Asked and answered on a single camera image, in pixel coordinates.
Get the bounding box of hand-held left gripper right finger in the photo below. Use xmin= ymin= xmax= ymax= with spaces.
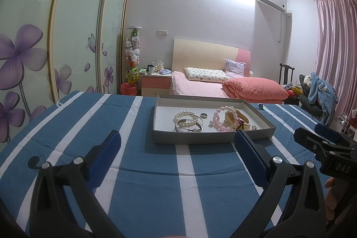
xmin=234 ymin=130 xmax=327 ymax=238

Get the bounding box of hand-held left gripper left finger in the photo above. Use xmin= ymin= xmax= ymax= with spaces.
xmin=28 ymin=130 xmax=126 ymax=238

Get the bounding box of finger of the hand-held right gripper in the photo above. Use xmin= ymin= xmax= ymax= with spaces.
xmin=315 ymin=123 xmax=357 ymax=148
xmin=294 ymin=127 xmax=339 ymax=160

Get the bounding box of dark red bead bracelet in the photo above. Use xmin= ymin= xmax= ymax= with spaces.
xmin=233 ymin=118 xmax=250 ymax=128

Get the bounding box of yellow watch band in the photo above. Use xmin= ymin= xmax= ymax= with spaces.
xmin=224 ymin=110 xmax=250 ymax=131

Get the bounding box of pink bead bracelet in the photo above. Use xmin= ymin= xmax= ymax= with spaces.
xmin=209 ymin=106 xmax=236 ymax=132

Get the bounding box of wide silver bangle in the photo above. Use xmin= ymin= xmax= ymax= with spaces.
xmin=176 ymin=119 xmax=205 ymax=133

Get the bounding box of grey cardboard tray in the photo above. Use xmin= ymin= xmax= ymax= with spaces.
xmin=152 ymin=93 xmax=276 ymax=144

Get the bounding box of person's right hand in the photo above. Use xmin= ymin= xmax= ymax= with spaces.
xmin=325 ymin=178 xmax=339 ymax=217

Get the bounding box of black chair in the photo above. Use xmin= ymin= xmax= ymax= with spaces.
xmin=298 ymin=74 xmax=327 ymax=118

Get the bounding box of blue plush garment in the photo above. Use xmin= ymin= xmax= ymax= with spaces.
xmin=307 ymin=72 xmax=339 ymax=125

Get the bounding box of blue white striped tablecloth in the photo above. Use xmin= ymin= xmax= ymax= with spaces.
xmin=0 ymin=91 xmax=357 ymax=238

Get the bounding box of colourful toy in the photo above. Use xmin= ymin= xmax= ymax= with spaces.
xmin=284 ymin=85 xmax=303 ymax=100

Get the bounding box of pink curtain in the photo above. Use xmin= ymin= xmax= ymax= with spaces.
xmin=315 ymin=0 xmax=357 ymax=127

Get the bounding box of dark wooden chair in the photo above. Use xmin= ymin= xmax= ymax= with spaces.
xmin=279 ymin=63 xmax=295 ymax=86

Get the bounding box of red waste bin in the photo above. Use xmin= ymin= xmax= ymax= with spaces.
xmin=120 ymin=83 xmax=138 ymax=96

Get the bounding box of salmon pink duvet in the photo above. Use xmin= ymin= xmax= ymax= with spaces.
xmin=222 ymin=77 xmax=289 ymax=105

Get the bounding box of pink beige nightstand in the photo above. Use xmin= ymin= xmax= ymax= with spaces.
xmin=141 ymin=69 xmax=172 ymax=96

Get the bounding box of pink bed with headboard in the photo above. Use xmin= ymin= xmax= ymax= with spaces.
xmin=171 ymin=38 xmax=291 ymax=105

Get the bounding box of purple pillow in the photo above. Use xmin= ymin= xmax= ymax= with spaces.
xmin=224 ymin=59 xmax=246 ymax=77

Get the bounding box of white printed pillow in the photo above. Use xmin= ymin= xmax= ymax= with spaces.
xmin=185 ymin=67 xmax=232 ymax=83

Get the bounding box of clear tube of plush toys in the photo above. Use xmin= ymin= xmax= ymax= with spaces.
xmin=125 ymin=27 xmax=142 ymax=85

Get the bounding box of white air conditioner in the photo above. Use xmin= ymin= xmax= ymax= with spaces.
xmin=258 ymin=0 xmax=287 ymax=13

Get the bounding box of floral sliding door wardrobe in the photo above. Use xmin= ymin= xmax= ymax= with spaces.
xmin=0 ymin=0 xmax=132 ymax=144

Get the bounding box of metal wire rack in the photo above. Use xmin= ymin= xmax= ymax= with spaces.
xmin=336 ymin=112 xmax=349 ymax=127

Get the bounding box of white pearl bracelet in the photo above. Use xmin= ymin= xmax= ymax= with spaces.
xmin=174 ymin=110 xmax=198 ymax=128

